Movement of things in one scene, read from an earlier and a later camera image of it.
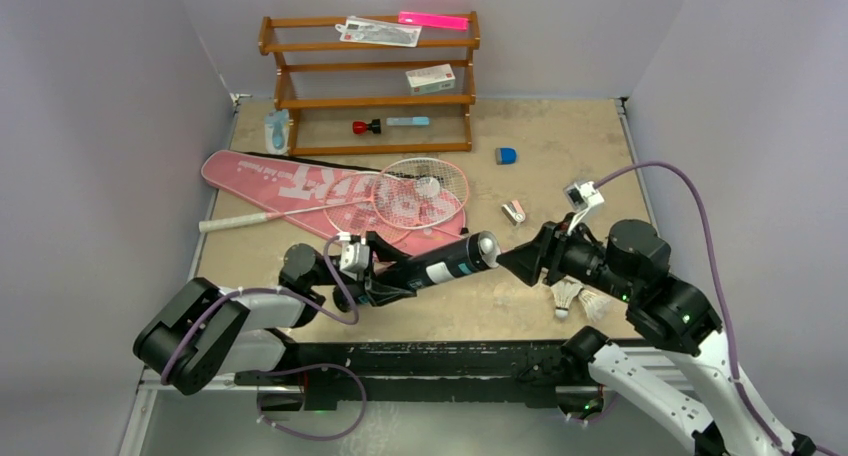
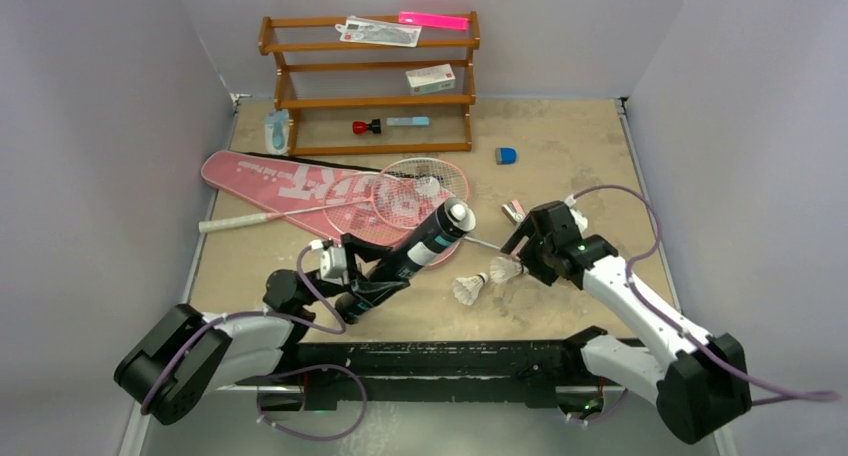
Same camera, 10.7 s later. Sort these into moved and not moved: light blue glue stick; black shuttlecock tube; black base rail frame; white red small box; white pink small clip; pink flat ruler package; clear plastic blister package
Moved: black shuttlecock tube
Not moved: white red small box; clear plastic blister package; light blue glue stick; black base rail frame; white pink small clip; pink flat ruler package
